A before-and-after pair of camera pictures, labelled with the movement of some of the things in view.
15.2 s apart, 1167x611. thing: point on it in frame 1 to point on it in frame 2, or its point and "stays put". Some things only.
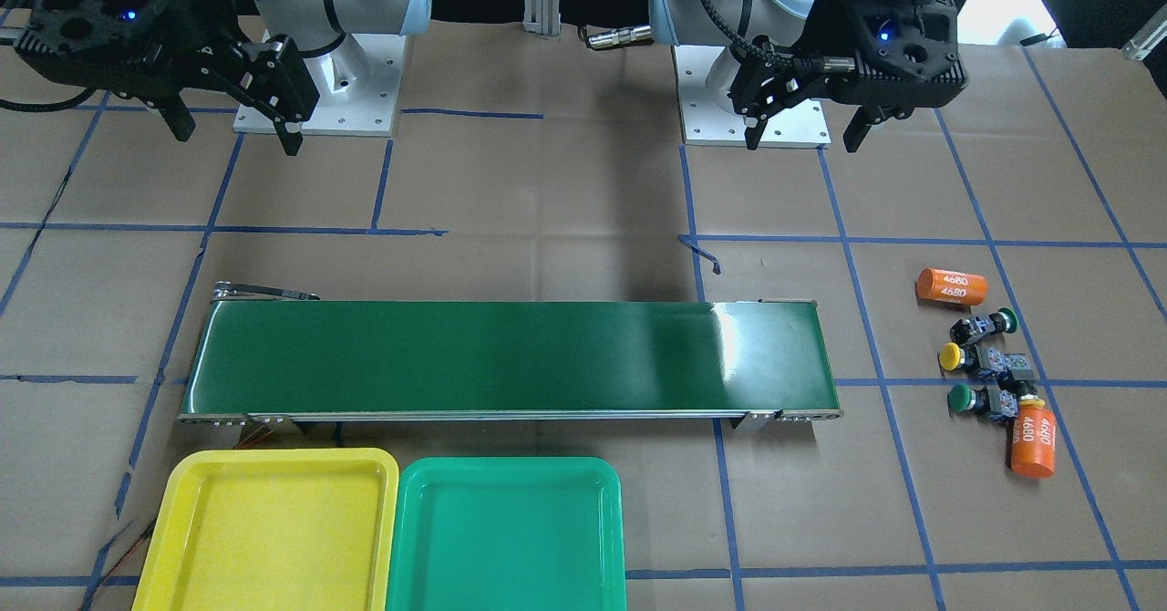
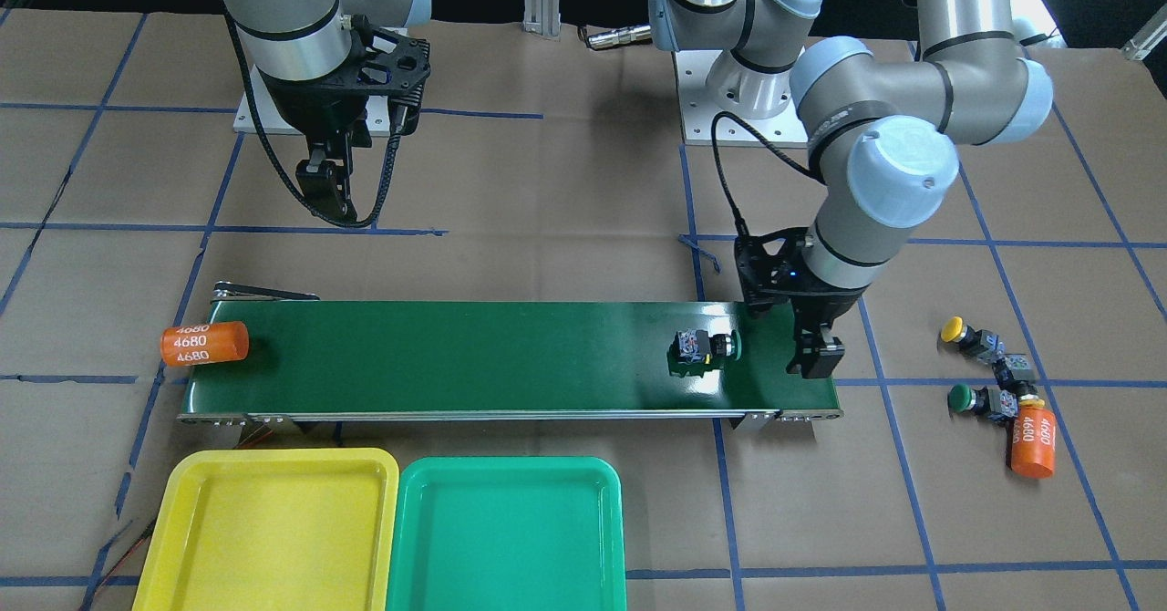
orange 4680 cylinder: (939, 284) to (205, 343)
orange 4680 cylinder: (1033, 440) stays put
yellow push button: (988, 357) to (986, 346)
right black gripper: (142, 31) to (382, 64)
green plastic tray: (508, 533) stays put
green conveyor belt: (268, 358) stays put
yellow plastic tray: (272, 529) stays put
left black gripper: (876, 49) to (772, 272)
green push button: (972, 328) to (692, 352)
